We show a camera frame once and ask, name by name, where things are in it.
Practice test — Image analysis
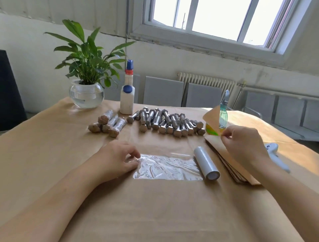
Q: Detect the stack of brown paper sheets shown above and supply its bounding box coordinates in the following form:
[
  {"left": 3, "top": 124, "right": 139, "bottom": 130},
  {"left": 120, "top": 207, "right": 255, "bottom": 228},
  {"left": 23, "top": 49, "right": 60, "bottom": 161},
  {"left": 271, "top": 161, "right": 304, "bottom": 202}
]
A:
[{"left": 205, "top": 135, "right": 261, "bottom": 186}]

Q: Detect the grey chair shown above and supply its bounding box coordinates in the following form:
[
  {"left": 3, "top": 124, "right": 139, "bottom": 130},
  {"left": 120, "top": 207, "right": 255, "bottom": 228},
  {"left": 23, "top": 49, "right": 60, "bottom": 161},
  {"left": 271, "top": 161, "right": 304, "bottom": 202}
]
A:
[
  {"left": 274, "top": 95, "right": 319, "bottom": 140},
  {"left": 186, "top": 83, "right": 223, "bottom": 108},
  {"left": 143, "top": 76, "right": 185, "bottom": 107},
  {"left": 244, "top": 90, "right": 277, "bottom": 120},
  {"left": 105, "top": 72, "right": 141, "bottom": 102}
]

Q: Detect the person's left forearm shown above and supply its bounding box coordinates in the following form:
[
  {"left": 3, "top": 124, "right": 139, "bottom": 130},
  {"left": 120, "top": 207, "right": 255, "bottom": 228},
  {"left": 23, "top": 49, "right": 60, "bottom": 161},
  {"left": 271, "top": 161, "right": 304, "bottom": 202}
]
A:
[{"left": 0, "top": 167, "right": 108, "bottom": 242}]

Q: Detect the white radiator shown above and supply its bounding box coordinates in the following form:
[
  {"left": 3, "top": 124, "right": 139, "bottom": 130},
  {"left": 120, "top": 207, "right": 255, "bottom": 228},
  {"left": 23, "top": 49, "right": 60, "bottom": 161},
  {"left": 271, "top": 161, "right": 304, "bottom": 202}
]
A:
[{"left": 177, "top": 72, "right": 237, "bottom": 100}]

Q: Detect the person's right hand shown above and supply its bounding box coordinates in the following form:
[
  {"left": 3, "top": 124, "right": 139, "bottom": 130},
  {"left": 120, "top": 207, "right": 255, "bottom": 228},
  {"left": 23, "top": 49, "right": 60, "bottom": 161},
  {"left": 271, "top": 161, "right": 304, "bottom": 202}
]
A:
[{"left": 220, "top": 125, "right": 272, "bottom": 173}]

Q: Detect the pile of steel bolts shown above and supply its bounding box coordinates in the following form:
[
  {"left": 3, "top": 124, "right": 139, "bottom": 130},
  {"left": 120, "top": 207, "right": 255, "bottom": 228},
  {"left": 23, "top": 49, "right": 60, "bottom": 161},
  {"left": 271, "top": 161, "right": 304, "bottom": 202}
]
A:
[{"left": 127, "top": 107, "right": 206, "bottom": 139}]

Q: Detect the clear cling film sheet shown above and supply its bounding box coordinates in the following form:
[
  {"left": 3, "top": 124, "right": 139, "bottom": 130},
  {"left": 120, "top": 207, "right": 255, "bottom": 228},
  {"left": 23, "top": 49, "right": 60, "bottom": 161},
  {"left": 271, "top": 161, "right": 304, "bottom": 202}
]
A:
[{"left": 133, "top": 153, "right": 204, "bottom": 181}]

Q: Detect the green leafy plant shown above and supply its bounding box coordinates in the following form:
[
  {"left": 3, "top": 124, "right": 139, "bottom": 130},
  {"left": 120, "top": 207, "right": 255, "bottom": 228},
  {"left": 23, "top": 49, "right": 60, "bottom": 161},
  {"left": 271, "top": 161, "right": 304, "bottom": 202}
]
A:
[{"left": 44, "top": 19, "right": 136, "bottom": 88}]

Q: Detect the white vertical blind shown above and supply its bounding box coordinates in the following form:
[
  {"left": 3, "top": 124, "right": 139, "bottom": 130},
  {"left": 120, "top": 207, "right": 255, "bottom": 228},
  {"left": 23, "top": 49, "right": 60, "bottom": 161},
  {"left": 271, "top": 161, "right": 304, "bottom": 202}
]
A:
[{"left": 0, "top": 0, "right": 131, "bottom": 38}]

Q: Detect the person's right forearm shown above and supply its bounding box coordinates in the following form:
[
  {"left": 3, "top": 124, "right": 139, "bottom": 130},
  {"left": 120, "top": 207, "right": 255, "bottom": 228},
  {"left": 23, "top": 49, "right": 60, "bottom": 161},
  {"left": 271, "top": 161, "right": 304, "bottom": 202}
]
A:
[{"left": 252, "top": 157, "right": 319, "bottom": 242}]

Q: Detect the white glue bottle blue cap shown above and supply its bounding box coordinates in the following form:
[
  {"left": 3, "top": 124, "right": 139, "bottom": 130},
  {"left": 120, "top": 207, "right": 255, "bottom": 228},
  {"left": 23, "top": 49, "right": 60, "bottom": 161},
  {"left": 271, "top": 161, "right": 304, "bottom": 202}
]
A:
[{"left": 120, "top": 59, "right": 136, "bottom": 115}]

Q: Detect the round glass vase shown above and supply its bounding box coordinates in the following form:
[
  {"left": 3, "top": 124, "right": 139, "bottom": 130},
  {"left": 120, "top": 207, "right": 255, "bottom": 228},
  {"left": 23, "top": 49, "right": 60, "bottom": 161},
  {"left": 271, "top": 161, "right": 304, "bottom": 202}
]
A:
[{"left": 69, "top": 81, "right": 105, "bottom": 110}]

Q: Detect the white handheld controller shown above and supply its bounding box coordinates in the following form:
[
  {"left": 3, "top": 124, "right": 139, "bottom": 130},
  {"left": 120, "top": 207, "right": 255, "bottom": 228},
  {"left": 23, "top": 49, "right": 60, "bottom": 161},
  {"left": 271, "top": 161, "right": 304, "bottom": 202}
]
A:
[{"left": 264, "top": 142, "right": 291, "bottom": 174}]

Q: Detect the black trash bin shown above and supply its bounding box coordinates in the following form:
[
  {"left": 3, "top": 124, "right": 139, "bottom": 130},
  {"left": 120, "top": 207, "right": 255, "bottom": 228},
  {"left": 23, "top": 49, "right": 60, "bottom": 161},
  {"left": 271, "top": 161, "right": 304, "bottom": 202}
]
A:
[{"left": 0, "top": 50, "right": 28, "bottom": 131}]

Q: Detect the large brown paper table cover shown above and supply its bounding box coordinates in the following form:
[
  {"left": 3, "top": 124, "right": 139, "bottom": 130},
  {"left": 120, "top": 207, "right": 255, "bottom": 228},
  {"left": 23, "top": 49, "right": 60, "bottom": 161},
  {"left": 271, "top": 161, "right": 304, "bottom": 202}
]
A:
[{"left": 0, "top": 97, "right": 319, "bottom": 242}]

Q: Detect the person's left hand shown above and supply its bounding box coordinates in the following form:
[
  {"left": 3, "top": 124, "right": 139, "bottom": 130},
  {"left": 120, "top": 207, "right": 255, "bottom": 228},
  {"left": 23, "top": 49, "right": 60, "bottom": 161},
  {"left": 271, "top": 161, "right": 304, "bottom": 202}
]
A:
[{"left": 90, "top": 140, "right": 142, "bottom": 184}]

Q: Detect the white cling film roll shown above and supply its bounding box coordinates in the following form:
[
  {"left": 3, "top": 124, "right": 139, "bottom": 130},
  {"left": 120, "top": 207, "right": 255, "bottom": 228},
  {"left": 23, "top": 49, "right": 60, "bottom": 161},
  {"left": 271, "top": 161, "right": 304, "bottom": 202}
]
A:
[{"left": 193, "top": 146, "right": 221, "bottom": 182}]

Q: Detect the green spray bottle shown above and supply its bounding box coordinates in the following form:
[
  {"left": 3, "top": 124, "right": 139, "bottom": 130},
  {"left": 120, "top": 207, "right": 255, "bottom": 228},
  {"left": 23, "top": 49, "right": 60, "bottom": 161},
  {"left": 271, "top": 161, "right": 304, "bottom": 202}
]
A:
[{"left": 206, "top": 90, "right": 231, "bottom": 136}]

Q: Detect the white framed window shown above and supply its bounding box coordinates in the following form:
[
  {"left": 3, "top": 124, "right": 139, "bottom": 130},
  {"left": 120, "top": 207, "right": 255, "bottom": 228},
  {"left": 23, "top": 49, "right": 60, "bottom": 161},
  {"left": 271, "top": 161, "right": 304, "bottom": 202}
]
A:
[{"left": 129, "top": 0, "right": 319, "bottom": 68}]

